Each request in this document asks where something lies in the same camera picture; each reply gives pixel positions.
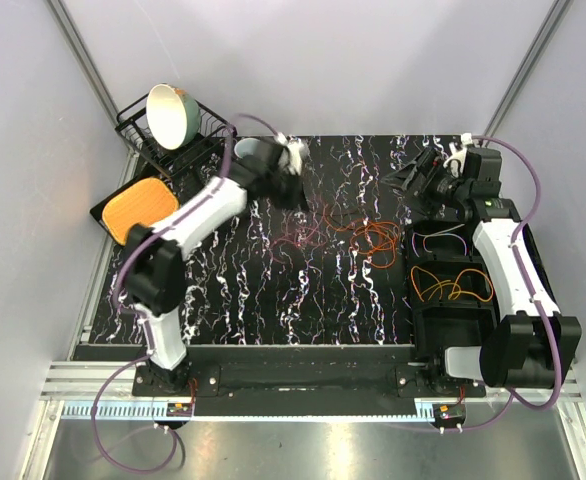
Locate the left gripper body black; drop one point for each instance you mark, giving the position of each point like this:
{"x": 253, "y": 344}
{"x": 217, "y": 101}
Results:
{"x": 285, "y": 188}

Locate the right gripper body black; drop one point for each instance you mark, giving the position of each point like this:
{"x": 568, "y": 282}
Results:
{"x": 439, "y": 188}

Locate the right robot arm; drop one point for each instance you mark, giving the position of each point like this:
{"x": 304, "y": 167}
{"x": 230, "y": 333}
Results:
{"x": 483, "y": 201}

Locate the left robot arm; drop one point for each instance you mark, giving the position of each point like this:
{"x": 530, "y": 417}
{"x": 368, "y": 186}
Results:
{"x": 153, "y": 274}

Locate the light blue cup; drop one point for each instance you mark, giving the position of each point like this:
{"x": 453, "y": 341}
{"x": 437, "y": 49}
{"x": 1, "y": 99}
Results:
{"x": 249, "y": 147}

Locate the black compartment organizer tray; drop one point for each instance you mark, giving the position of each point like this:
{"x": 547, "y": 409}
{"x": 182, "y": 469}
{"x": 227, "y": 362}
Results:
{"x": 479, "y": 301}

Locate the cream and green bowl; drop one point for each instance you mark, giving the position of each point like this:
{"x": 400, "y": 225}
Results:
{"x": 173, "y": 116}

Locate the orange woven mat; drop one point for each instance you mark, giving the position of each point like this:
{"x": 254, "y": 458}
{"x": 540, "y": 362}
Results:
{"x": 140, "y": 207}

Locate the black flat tray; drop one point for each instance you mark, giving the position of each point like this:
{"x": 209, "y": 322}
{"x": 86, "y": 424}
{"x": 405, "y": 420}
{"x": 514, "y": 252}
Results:
{"x": 108, "y": 215}

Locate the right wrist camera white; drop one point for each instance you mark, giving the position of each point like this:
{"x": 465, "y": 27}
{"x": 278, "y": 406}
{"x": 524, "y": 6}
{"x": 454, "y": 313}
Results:
{"x": 455, "y": 161}

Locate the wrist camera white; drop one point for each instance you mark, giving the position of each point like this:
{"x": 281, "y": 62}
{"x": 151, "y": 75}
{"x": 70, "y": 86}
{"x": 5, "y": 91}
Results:
{"x": 455, "y": 161}
{"x": 295, "y": 151}

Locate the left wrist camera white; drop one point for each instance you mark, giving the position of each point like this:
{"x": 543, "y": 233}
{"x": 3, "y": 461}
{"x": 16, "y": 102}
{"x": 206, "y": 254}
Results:
{"x": 295, "y": 151}

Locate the black wire dish rack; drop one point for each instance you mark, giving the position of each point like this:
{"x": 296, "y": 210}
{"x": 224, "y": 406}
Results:
{"x": 149, "y": 196}

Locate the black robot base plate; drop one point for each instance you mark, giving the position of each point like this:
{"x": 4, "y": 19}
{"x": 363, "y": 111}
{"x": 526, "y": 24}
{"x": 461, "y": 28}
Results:
{"x": 303, "y": 382}

